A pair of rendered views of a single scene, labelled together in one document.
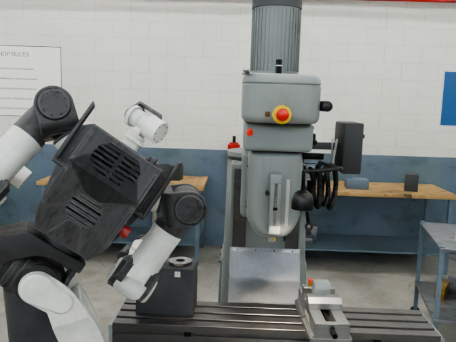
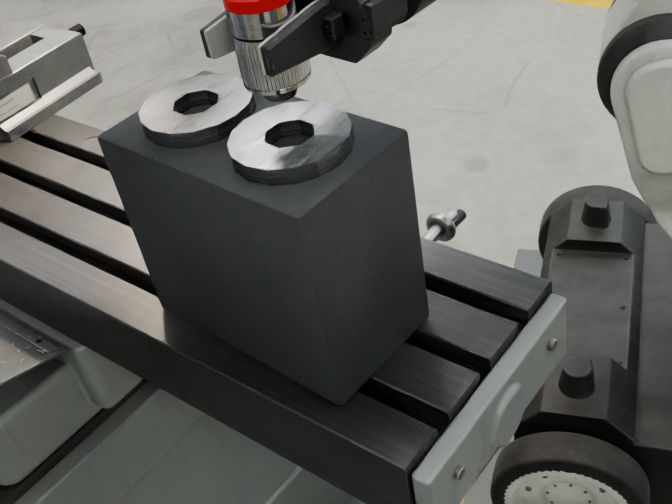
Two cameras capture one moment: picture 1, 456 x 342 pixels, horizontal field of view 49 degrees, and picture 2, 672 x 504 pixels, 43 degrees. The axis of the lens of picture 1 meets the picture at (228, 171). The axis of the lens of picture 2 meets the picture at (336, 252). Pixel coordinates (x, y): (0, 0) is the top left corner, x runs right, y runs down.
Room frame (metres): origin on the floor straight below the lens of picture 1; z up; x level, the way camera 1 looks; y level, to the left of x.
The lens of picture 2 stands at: (2.24, 0.65, 1.49)
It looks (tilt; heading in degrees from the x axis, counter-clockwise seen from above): 39 degrees down; 223
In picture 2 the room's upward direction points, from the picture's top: 11 degrees counter-clockwise
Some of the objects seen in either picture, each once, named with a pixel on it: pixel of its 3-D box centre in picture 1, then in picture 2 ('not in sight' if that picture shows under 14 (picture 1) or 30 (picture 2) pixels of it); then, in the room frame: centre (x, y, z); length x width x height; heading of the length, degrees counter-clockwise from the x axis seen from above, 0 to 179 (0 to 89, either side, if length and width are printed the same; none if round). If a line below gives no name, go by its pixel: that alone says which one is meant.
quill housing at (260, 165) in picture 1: (273, 191); not in sight; (1.82, -0.17, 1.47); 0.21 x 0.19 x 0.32; 89
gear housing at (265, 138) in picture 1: (275, 134); not in sight; (1.86, -0.17, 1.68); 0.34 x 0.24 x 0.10; 179
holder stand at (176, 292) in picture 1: (167, 283); (267, 223); (1.86, 0.22, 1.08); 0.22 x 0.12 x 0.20; 86
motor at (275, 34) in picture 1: (275, 39); not in sight; (2.07, -0.18, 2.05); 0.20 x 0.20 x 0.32
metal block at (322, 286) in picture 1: (321, 289); not in sight; (1.82, -0.37, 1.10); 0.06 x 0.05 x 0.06; 92
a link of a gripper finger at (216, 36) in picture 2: not in sight; (235, 24); (1.86, 0.24, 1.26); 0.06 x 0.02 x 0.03; 175
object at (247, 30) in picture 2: not in sight; (269, 39); (1.86, 0.27, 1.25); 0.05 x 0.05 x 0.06
